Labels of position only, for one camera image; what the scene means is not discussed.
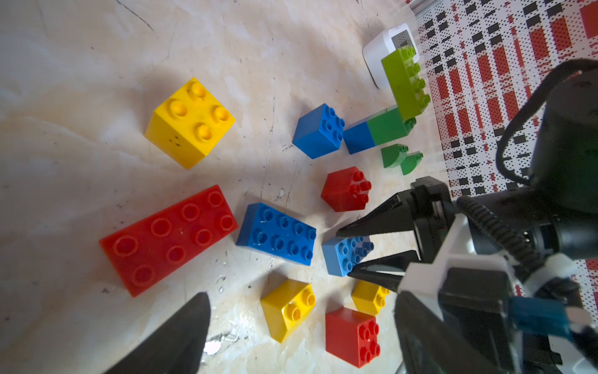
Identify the lime green long lego brick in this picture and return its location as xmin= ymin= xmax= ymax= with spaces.
xmin=382 ymin=46 xmax=431 ymax=119

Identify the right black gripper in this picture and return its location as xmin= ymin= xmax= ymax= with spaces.
xmin=336 ymin=176 xmax=514 ymax=320

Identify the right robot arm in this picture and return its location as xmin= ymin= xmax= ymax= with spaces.
xmin=337 ymin=59 xmax=597 ymax=373

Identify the green square lego brick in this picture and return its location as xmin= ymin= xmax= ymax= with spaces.
xmin=366 ymin=105 xmax=417 ymax=146

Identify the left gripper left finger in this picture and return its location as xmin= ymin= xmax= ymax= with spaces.
xmin=108 ymin=292 xmax=211 ymax=373

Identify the yellow tall lego brick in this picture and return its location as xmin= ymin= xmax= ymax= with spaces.
xmin=145 ymin=77 xmax=235 ymax=170

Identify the light blue long lego brick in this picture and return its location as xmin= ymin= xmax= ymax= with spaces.
xmin=322 ymin=236 xmax=375 ymax=277

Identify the green curved lego brick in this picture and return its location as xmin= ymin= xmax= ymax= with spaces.
xmin=381 ymin=143 xmax=409 ymax=168
xmin=400 ymin=151 xmax=424 ymax=175

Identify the blue square lego brick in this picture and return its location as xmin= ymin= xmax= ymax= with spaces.
xmin=293 ymin=104 xmax=345 ymax=159

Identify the red long lego brick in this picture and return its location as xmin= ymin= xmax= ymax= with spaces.
xmin=99 ymin=185 xmax=238 ymax=298

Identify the yellow square lego brick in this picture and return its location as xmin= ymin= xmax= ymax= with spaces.
xmin=260 ymin=279 xmax=316 ymax=344

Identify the red small lego brick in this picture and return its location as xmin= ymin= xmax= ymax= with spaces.
xmin=321 ymin=167 xmax=372 ymax=212

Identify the red square lego brick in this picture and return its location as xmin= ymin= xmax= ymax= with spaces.
xmin=325 ymin=308 xmax=381 ymax=368

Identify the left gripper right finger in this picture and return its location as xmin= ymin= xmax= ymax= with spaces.
xmin=394 ymin=291 xmax=499 ymax=373

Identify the white digital clock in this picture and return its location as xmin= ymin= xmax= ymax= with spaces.
xmin=362 ymin=23 xmax=420 ymax=90

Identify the yellow small lego brick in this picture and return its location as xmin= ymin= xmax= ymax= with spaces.
xmin=352 ymin=280 xmax=391 ymax=316

